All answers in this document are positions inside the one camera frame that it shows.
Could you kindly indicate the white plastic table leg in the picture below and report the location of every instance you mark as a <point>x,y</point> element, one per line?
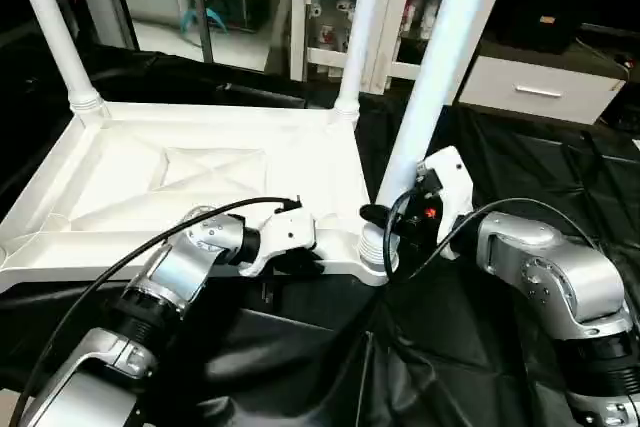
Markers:
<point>55,27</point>
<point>435,77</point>
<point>362,27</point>

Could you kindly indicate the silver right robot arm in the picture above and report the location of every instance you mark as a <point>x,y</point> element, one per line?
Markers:
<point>550,277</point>

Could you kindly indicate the black mat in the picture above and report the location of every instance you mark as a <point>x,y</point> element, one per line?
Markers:
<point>500,347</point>

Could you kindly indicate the white drawer unit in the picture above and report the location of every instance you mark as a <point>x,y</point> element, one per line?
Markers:
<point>540,87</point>

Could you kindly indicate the white glass door cabinet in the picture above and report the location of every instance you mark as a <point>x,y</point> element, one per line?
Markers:
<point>340,12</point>

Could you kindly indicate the light blue stand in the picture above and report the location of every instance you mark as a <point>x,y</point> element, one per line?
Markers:
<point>195,19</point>

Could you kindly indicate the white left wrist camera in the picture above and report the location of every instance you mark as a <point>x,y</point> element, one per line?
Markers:
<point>280,232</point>

